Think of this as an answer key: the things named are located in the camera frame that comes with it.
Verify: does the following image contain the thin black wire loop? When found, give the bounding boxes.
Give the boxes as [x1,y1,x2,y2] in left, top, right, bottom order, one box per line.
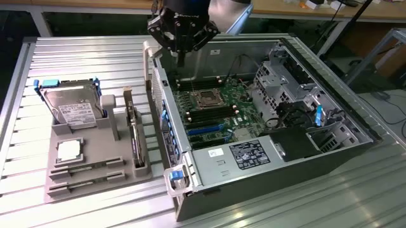
[227,54,264,83]

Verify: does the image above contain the black floor cable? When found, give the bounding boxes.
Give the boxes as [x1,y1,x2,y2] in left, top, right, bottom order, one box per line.
[356,91,406,125]

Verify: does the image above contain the black expansion slot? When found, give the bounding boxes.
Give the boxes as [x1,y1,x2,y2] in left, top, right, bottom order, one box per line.
[189,137,233,149]

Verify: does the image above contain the blue card retainer clips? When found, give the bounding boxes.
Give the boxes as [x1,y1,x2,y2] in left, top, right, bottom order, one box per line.
[160,99,181,155]

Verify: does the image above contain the brown cardboard box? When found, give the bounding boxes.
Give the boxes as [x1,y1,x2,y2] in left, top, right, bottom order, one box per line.
[376,44,406,79]

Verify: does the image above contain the clear case handle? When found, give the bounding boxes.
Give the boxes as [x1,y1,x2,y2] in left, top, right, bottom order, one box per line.
[163,166,192,198]

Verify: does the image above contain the CPU socket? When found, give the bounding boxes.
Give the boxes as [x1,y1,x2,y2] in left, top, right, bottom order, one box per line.
[189,89,225,110]

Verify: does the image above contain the green motherboard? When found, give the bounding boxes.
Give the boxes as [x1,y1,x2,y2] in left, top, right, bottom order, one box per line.
[172,76,264,152]

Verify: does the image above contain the silver hard disk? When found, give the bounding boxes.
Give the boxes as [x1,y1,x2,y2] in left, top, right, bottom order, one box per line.
[40,84,105,130]

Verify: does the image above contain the silver CPU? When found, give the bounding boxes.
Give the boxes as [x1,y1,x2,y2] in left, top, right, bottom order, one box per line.
[56,140,81,160]

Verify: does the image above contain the aluminium frame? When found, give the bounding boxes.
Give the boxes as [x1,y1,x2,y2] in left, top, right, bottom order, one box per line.
[344,28,406,89]

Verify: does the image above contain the grey fixture post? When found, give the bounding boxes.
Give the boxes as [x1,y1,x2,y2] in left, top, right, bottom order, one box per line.
[141,40,156,84]

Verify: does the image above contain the white small boxes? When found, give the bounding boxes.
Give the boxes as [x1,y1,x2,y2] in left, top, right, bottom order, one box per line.
[297,0,347,10]

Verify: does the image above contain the silver chipset heat sink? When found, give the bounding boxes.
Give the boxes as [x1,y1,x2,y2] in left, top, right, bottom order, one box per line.
[233,129,253,141]

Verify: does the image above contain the black wire bundle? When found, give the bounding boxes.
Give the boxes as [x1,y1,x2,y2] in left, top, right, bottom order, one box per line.
[265,102,317,130]

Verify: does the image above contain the black RAM slot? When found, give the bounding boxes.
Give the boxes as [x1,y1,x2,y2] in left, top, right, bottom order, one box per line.
[188,107,236,117]
[177,82,227,89]
[176,76,224,84]
[188,110,237,120]
[189,113,239,123]
[176,79,225,86]
[187,104,235,114]

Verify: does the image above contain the black graphics card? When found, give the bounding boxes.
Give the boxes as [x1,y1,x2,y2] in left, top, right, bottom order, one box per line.
[121,86,148,168]

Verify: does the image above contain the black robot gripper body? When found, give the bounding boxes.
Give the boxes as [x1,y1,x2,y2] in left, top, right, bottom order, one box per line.
[152,0,209,31]

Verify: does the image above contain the wooden desk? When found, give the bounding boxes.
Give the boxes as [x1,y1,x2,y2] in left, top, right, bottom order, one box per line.
[252,0,406,23]

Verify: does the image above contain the black open PC case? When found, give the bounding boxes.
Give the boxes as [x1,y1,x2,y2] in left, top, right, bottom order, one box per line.
[141,35,384,223]

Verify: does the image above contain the blue disk bay latch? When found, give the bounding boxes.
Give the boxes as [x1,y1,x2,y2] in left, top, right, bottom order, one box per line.
[315,104,325,126]

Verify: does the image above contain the green RAM stick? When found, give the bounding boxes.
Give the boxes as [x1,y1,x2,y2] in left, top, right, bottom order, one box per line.
[52,163,122,173]
[49,178,124,190]

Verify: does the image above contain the blue expansion slot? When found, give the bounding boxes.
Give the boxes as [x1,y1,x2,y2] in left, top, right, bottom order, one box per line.
[185,124,223,136]

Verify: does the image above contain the black stand pole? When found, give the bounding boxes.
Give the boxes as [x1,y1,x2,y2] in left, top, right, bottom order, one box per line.
[317,0,374,60]

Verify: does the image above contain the silver metal disk bay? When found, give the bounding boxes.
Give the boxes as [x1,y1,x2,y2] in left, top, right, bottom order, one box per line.
[249,42,371,152]

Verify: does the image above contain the blue disk caddy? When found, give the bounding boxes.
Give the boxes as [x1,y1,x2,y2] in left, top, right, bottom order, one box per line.
[33,77,101,102]

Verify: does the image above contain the grey parts rack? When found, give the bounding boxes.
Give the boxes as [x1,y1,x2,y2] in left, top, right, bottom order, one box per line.
[44,94,153,205]

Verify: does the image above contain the grey power supply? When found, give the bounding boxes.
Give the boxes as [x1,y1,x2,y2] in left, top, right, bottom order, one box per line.
[189,137,285,188]

